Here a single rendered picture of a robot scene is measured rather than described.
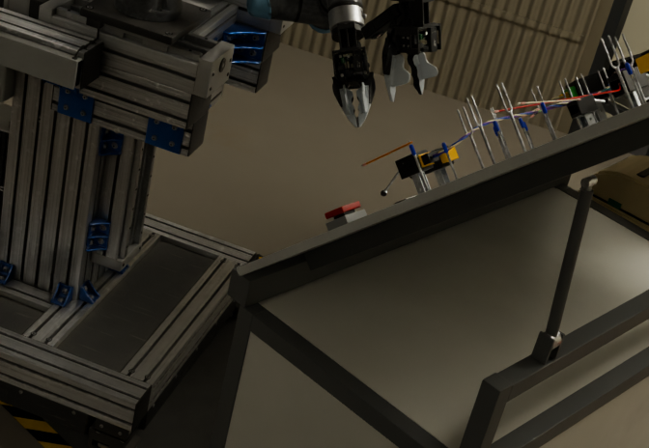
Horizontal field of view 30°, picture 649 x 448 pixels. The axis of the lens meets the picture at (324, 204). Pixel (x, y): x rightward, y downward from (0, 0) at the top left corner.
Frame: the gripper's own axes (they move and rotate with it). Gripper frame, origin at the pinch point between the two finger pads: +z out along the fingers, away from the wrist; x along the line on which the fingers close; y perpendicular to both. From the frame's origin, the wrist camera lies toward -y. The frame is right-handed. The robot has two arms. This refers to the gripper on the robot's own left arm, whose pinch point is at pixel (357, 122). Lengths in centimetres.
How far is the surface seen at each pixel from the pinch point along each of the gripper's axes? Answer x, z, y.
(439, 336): 11.8, 45.5, -8.1
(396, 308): 3.4, 38.1, -11.2
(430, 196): 13, 30, 44
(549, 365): 30, 58, 25
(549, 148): 31, 30, 62
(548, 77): 75, -111, -285
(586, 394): 39, 60, -7
